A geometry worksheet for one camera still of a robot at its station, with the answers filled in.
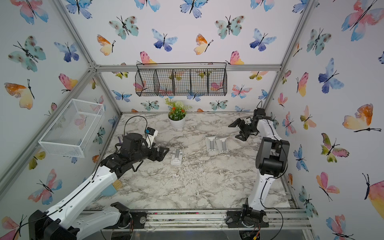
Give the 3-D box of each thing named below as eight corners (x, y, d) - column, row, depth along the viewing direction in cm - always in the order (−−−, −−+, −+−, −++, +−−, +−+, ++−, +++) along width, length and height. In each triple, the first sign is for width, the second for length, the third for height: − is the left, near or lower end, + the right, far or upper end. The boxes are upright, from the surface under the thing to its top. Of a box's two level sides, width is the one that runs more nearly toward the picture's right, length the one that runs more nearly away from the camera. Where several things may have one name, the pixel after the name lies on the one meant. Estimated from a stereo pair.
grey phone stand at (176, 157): (171, 164, 95) (170, 162, 92) (173, 151, 100) (172, 149, 98) (181, 164, 95) (181, 162, 92) (182, 151, 100) (182, 149, 98)
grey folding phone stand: (205, 152, 100) (206, 145, 94) (205, 143, 105) (206, 136, 99) (216, 152, 100) (217, 145, 94) (215, 143, 105) (216, 136, 99)
